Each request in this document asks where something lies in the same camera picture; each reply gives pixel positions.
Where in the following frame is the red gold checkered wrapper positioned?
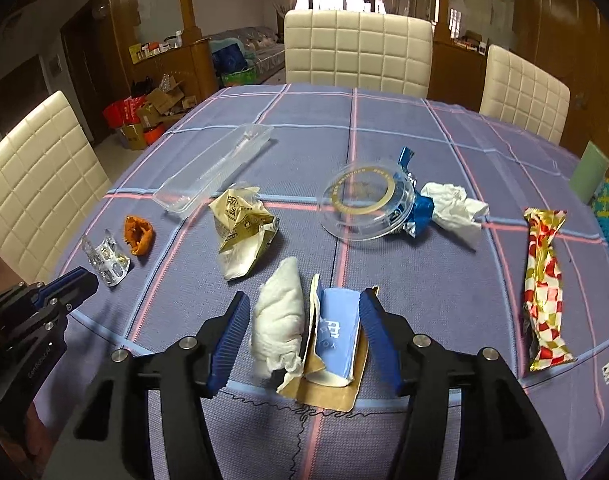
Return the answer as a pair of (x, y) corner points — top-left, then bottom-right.
(522, 206), (576, 373)

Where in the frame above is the cream quilted dining chair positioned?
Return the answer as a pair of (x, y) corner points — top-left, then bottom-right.
(283, 9), (434, 98)
(479, 44), (571, 146)
(0, 90), (112, 283)

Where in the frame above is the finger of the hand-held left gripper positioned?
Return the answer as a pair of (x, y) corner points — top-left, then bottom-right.
(29, 267), (91, 297)
(34, 272), (100, 317)

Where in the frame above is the blue bag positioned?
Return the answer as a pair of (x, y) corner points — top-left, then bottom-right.
(212, 42), (248, 77)

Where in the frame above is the red shopping bag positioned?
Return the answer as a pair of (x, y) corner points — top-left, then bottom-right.
(103, 96), (148, 131)

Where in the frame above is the long clear plastic tray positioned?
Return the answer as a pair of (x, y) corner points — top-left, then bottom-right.
(152, 124), (276, 218)

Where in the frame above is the torn blue cardboard box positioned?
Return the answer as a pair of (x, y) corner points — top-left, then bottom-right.
(276, 274), (380, 413)

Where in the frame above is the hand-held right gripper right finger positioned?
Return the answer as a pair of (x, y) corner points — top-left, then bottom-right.
(359, 287), (568, 480)

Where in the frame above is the gold white wrapper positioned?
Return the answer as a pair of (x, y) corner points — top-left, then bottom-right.
(208, 186), (281, 281)

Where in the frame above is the small brown cardboard box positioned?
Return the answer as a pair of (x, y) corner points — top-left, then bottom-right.
(119, 122), (148, 151)

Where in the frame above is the round clear plastic lid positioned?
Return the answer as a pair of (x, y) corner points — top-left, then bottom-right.
(322, 162), (418, 241)

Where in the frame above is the blue foil wrapper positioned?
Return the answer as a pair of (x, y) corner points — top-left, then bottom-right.
(397, 146), (438, 241)

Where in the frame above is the crumpled white tissue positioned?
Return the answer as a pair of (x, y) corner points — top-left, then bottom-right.
(421, 181), (490, 251)

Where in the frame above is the white tissue wad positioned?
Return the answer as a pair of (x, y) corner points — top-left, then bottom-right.
(249, 256), (305, 380)

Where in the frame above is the wooden room divider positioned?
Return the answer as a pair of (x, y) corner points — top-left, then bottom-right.
(129, 0), (220, 111)
(432, 0), (515, 111)

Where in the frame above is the dark wooden door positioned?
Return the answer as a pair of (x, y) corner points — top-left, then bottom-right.
(59, 12), (112, 146)

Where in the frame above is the grey patterned sofa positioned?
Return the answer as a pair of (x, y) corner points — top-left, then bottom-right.
(207, 25), (288, 83)

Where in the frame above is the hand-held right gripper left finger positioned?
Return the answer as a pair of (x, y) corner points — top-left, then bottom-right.
(44, 291), (252, 480)

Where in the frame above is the crumpled orange wrapper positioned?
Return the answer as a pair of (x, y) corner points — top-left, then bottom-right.
(123, 215), (156, 257)

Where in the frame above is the pile of cardboard boxes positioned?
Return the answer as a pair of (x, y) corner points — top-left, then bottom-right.
(134, 75), (198, 131)

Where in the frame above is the clear plastic blister piece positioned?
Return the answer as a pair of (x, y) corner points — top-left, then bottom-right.
(81, 229), (131, 287)

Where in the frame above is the green box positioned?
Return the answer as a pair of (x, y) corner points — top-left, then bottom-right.
(569, 141), (609, 206)

